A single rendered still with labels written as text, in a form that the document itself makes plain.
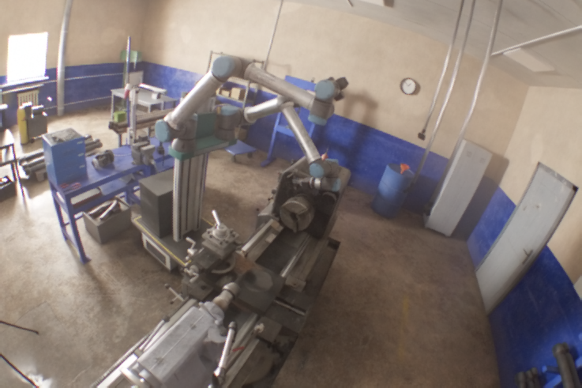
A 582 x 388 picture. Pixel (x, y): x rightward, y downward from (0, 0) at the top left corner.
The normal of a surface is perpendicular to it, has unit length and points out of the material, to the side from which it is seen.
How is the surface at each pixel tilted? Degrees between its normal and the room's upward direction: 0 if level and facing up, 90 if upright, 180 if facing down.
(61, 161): 90
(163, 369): 0
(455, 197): 90
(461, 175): 90
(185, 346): 0
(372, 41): 90
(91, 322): 0
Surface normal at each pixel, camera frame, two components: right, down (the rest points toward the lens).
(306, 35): -0.38, 0.29
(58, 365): 0.25, -0.88
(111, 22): 0.89, 0.37
